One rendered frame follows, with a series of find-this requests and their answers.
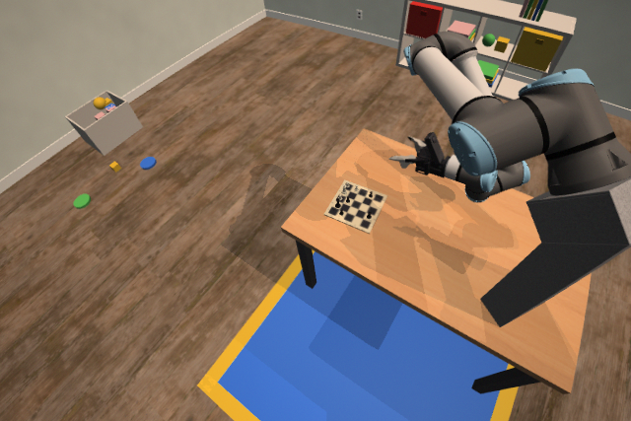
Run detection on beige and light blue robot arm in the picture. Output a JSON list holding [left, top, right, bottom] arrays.
[[404, 32, 631, 203]]

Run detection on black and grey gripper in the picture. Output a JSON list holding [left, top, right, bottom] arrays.
[[389, 136, 450, 177]]

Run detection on black and cream chessboard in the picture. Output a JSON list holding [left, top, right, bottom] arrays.
[[324, 180, 387, 234]]

